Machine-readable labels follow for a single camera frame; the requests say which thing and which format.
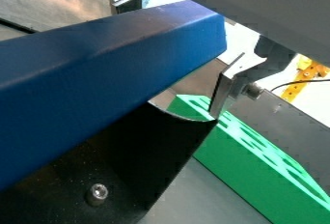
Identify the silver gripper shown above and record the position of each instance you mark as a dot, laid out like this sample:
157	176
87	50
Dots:
296	23

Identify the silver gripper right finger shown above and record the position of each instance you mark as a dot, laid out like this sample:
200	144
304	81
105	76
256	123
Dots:
232	87

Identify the green shape sorter block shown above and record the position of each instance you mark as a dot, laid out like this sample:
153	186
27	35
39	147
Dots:
262	174

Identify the black curved cradle stand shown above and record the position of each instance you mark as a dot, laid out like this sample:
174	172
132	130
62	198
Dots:
109	180

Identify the yellow bracket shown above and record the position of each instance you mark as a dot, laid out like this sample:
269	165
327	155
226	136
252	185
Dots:
311	70

